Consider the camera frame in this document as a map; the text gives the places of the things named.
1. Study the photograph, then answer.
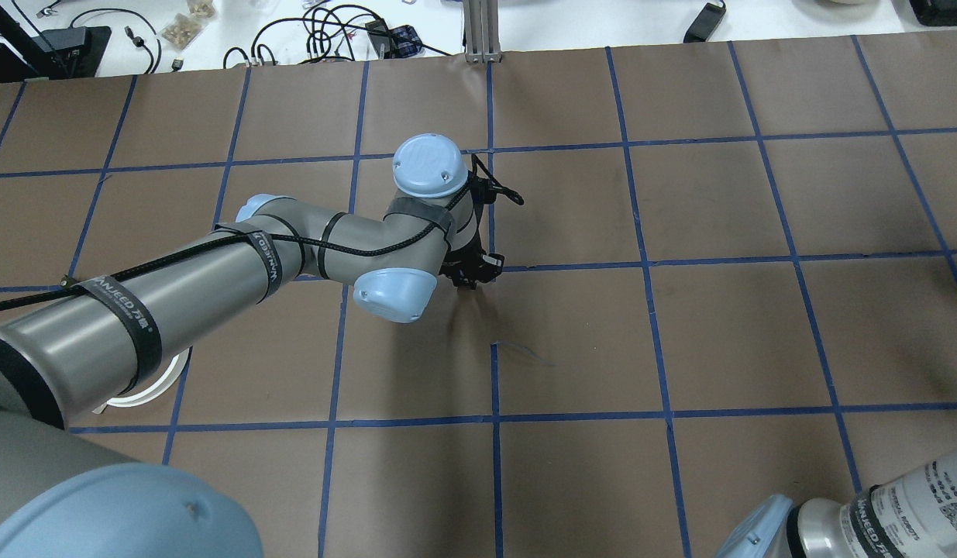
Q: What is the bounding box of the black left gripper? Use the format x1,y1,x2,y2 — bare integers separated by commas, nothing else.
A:
439,232,505,286

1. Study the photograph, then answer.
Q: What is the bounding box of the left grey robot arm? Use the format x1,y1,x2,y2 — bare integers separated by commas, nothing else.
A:
0,133,524,557

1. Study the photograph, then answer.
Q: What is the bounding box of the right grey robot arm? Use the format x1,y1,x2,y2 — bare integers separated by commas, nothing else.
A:
715,449,957,557

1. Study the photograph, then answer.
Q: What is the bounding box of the black power adapter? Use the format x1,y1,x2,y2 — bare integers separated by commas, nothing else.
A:
683,1,727,43

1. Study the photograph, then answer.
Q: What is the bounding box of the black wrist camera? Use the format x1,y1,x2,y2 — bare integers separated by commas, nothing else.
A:
467,154,525,206

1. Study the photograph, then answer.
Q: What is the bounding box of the aluminium frame post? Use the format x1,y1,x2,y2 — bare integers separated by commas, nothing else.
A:
461,0,502,64

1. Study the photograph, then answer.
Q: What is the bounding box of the white plastic half ring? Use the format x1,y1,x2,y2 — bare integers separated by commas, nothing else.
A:
98,346,194,408

